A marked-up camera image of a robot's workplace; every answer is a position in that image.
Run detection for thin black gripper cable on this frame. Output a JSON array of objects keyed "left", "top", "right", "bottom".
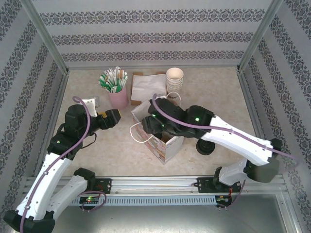
[{"left": 80, "top": 133, "right": 97, "bottom": 149}]

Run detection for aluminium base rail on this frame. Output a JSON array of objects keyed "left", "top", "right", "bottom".
[{"left": 24, "top": 176, "right": 286, "bottom": 195}]

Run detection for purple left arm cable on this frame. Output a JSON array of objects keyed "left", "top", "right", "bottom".
[{"left": 20, "top": 96, "right": 107, "bottom": 233}]

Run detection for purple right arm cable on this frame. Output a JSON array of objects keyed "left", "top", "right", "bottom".
[{"left": 149, "top": 94, "right": 300, "bottom": 212}]

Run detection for aluminium frame side rail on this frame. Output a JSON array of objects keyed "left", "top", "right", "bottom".
[
  {"left": 41, "top": 72, "right": 70, "bottom": 161},
  {"left": 237, "top": 67, "right": 301, "bottom": 233}
]

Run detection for patterned white paper bag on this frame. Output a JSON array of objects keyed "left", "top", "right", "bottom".
[{"left": 130, "top": 91, "right": 185, "bottom": 166}]

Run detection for black plastic cup lid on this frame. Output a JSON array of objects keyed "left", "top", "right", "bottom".
[{"left": 195, "top": 139, "right": 216, "bottom": 155}]

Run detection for aluminium frame post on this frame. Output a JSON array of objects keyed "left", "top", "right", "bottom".
[
  {"left": 238, "top": 0, "right": 285, "bottom": 73},
  {"left": 19, "top": 0, "right": 70, "bottom": 74}
]

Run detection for white napkins on tray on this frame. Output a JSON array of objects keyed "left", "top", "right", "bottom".
[{"left": 130, "top": 71, "right": 168, "bottom": 107}]

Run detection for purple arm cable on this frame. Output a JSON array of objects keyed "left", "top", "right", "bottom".
[
  {"left": 20, "top": 96, "right": 107, "bottom": 233},
  {"left": 149, "top": 94, "right": 300, "bottom": 212}
]

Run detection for pink holder cup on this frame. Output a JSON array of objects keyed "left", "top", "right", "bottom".
[{"left": 108, "top": 86, "right": 129, "bottom": 109}]

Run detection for grey slotted cable duct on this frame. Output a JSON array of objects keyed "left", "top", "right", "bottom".
[{"left": 65, "top": 195, "right": 217, "bottom": 207}]

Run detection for grey metal sheet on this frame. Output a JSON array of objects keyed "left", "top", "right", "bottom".
[{"left": 14, "top": 194, "right": 299, "bottom": 233}]

